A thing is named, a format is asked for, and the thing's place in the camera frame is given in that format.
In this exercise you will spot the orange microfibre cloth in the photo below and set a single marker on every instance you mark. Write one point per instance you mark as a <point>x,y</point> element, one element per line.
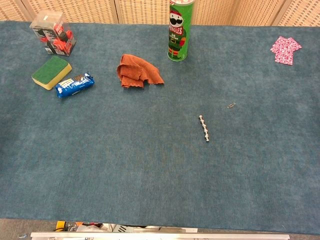
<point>136,70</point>

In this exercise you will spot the clear plastic box red black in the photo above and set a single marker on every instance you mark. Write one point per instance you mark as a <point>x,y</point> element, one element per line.
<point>53,32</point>

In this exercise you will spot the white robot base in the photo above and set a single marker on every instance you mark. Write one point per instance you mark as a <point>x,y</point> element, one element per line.
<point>130,228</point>

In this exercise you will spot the green yellow sponge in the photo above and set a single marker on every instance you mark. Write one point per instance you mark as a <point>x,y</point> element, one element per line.
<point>50,71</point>

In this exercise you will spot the yellow device under table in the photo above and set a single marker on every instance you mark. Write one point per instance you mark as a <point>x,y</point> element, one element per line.
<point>60,225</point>

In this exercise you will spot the beige woven folding screen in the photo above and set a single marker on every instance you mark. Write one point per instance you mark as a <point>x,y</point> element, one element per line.
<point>140,11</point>

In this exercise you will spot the blue felt table mat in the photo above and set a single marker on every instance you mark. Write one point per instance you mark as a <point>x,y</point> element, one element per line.
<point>150,162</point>

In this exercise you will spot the green Pringles can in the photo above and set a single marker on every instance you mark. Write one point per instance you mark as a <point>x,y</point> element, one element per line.
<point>178,30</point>

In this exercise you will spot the metal paper clip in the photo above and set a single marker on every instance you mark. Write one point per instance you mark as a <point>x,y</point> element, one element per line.
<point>231,105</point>

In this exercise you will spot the blue Oreo cookie packet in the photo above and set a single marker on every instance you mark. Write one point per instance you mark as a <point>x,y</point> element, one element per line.
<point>75,85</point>

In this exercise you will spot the aluminium profile rail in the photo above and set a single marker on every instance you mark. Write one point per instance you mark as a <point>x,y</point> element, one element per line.
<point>160,236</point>

